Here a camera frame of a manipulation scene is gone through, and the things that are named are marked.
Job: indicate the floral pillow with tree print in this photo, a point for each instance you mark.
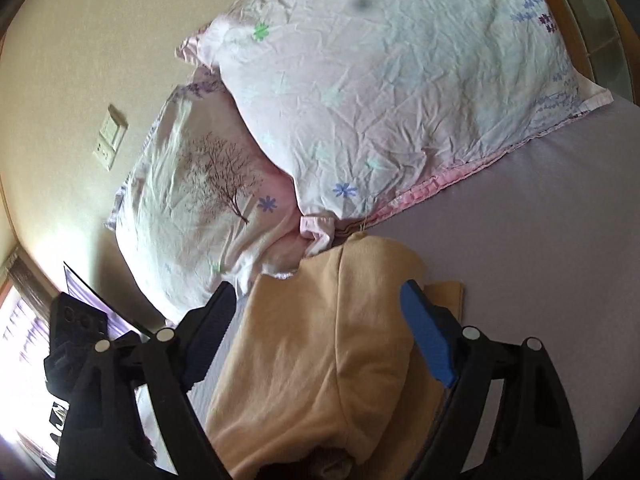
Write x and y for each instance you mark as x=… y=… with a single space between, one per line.
x=203 y=205

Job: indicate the white wall switch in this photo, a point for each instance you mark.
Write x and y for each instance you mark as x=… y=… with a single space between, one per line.
x=113 y=127

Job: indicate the lavender bed sheet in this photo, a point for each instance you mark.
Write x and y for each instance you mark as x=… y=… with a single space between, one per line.
x=546 y=243

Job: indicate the black camera box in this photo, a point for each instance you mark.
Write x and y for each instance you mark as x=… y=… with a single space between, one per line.
x=75 y=327

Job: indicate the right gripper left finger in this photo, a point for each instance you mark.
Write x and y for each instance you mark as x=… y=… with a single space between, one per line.
x=128 y=415

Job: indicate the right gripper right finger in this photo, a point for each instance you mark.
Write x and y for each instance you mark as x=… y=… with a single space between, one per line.
x=534 y=436

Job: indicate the wooden headboard shelf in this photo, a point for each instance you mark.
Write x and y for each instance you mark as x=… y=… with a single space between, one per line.
x=601 y=42

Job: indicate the tan fleece garment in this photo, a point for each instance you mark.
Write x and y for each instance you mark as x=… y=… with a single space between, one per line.
x=324 y=362

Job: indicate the white wall socket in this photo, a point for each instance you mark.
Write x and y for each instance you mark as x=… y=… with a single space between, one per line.
x=104 y=153

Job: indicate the pink floral pillow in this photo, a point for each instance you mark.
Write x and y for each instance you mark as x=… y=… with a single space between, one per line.
x=371 y=105

